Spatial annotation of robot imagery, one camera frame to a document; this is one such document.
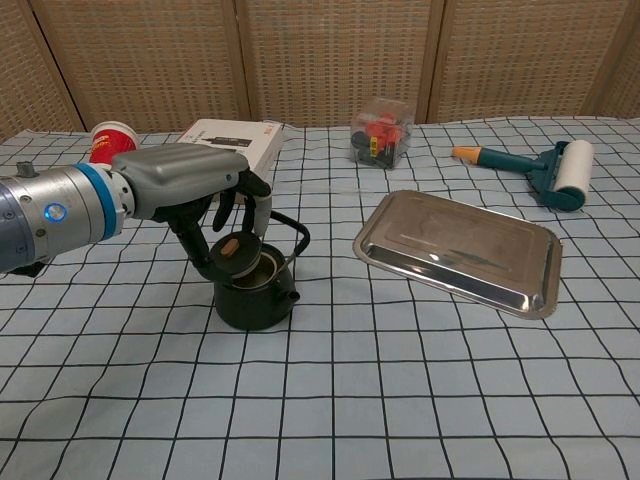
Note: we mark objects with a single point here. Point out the red and white paper cup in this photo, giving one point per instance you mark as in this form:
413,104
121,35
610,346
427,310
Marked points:
111,141

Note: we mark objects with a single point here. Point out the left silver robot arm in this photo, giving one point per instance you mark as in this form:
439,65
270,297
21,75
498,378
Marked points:
55,210

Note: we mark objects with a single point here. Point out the white cardboard product box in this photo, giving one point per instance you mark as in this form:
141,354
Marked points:
255,145

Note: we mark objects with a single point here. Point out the teal lint roller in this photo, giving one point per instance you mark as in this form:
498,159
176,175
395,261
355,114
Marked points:
550,167

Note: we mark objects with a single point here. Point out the blue checked tablecloth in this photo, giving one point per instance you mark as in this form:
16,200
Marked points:
350,390

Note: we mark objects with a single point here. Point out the woven wooden folding screen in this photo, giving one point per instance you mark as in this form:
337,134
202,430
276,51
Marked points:
320,60

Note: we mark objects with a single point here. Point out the dark green teapot lid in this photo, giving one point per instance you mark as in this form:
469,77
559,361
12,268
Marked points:
235,255

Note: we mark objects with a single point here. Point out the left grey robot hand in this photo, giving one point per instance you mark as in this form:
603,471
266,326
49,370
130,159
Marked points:
175,175

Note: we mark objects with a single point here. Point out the dark green teapot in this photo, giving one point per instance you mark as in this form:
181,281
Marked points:
260,300

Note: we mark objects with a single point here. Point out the clear box of orange clips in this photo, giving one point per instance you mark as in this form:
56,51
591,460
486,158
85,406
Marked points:
379,141

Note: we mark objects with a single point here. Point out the stainless steel rectangular tray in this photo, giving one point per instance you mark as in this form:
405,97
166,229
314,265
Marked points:
460,250

